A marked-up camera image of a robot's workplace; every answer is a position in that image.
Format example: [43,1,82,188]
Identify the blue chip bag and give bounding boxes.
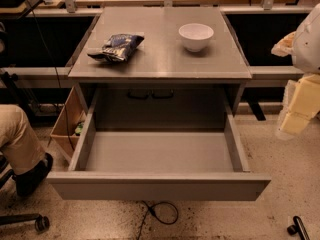
[87,34,144,64]

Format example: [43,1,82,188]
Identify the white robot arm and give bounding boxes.
[271,4,320,140]

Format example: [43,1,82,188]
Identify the grey open top drawer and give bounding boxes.
[46,87,272,202]

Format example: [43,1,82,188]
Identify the black caster right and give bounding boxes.
[287,216,311,240]

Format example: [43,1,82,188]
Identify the white bowl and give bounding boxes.
[178,23,214,52]

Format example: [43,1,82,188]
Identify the grey cabinet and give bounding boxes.
[70,7,251,131]

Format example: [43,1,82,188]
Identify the green object in box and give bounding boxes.
[74,122,84,136]

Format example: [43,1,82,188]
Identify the cardboard box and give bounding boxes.
[50,87,86,162]

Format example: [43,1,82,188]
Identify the person leg beige trousers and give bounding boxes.
[0,105,45,175]

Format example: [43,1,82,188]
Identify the black office chair base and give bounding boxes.
[0,169,50,233]

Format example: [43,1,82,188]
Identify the black shoe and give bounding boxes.
[15,153,53,197]

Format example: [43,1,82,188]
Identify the black floor cable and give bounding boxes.
[135,200,180,240]

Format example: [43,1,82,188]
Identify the black hanging cable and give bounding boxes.
[16,0,76,152]

